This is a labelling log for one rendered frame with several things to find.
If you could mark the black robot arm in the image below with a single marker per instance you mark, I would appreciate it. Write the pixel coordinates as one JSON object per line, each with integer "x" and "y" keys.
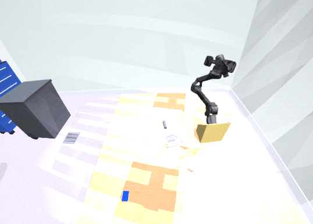
{"x": 211, "y": 107}

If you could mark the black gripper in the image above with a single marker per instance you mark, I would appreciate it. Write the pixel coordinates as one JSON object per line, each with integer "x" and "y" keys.
{"x": 227, "y": 65}

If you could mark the blue rectangular block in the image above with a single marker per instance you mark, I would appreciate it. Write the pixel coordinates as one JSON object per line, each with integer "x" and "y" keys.
{"x": 125, "y": 195}

